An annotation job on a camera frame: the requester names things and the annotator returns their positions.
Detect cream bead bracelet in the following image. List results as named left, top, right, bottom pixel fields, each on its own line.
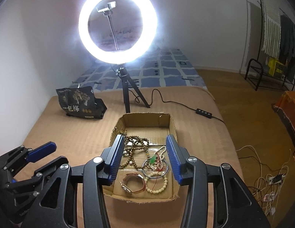
left=145, top=175, right=169, bottom=194

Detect white cables and power strip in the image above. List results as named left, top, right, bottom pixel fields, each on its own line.
left=235, top=144, right=293, bottom=217

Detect tan blanket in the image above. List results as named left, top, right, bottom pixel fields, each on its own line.
left=16, top=86, right=242, bottom=227

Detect dark hanging clothes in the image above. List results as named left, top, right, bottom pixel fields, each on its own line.
left=279, top=14, right=295, bottom=81

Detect white bead necklace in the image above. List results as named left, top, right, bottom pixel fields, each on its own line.
left=143, top=146, right=168, bottom=178

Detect yellow box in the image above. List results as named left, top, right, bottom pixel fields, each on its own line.
left=267, top=57, right=285, bottom=78

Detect white ring light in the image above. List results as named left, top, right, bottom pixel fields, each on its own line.
left=78, top=0, right=158, bottom=64

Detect cardboard box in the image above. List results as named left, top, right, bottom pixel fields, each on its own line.
left=103, top=113, right=179, bottom=203

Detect orange cloth covered furniture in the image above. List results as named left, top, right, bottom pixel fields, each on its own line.
left=272, top=91, right=295, bottom=146

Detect black clothes rack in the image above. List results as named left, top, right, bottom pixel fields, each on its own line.
left=241, top=0, right=295, bottom=91

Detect brown wooden bead necklace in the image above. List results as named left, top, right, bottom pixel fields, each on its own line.
left=119, top=130, right=151, bottom=170

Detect black snack bag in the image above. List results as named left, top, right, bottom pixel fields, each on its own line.
left=56, top=86, right=107, bottom=119

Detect black power cable with switch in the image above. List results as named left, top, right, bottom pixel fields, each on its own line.
left=134, top=89, right=225, bottom=124

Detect white knitted cloth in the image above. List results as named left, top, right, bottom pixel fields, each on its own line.
left=261, top=0, right=281, bottom=59

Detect blue checkered bed sheet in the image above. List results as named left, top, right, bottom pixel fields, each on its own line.
left=71, top=48, right=207, bottom=92

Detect black tripod stand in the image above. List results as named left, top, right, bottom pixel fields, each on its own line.
left=116, top=64, right=150, bottom=113

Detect phone clamp holder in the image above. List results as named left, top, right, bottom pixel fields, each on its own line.
left=97, top=1, right=117, bottom=13

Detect green pendant red cord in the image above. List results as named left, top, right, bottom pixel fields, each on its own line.
left=148, top=155, right=163, bottom=186

